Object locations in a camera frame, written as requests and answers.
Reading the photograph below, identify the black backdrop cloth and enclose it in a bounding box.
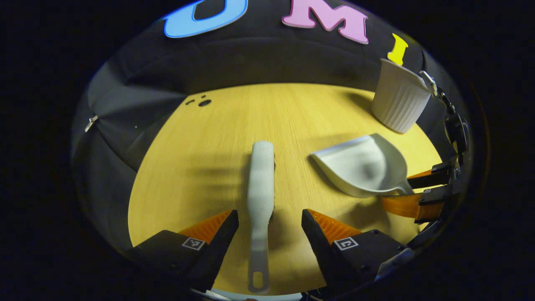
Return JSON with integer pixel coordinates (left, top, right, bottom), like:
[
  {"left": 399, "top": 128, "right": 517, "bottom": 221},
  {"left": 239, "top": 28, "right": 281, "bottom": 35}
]
[{"left": 71, "top": 0, "right": 469, "bottom": 260}]

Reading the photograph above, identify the white ribbed garbage bin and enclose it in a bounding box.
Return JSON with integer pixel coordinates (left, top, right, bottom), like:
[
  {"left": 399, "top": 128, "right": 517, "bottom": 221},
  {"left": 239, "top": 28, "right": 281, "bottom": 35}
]
[{"left": 371, "top": 58, "right": 432, "bottom": 134}]

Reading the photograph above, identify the small white broom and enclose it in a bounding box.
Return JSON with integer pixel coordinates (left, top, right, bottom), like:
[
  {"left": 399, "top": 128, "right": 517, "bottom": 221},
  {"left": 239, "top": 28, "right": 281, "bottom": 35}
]
[{"left": 247, "top": 140, "right": 275, "bottom": 294}]

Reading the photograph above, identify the large silver metal clip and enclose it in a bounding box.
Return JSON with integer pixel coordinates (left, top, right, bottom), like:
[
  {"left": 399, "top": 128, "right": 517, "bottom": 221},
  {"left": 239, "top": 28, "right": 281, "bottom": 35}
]
[{"left": 419, "top": 70, "right": 438, "bottom": 97}]

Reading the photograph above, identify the white dustpan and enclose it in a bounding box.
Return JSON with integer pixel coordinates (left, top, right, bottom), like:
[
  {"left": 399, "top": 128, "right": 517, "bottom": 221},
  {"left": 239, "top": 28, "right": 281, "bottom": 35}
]
[{"left": 310, "top": 133, "right": 414, "bottom": 198}]

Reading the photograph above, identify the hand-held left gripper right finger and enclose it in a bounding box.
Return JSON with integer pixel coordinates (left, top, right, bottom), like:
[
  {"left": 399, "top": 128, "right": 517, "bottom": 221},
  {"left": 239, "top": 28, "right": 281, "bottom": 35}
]
[{"left": 301, "top": 208, "right": 409, "bottom": 294}]

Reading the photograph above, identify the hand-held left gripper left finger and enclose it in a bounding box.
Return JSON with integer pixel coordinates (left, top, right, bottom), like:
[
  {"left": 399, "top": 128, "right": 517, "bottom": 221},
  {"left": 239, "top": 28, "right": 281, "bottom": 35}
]
[{"left": 125, "top": 209, "right": 240, "bottom": 293}]

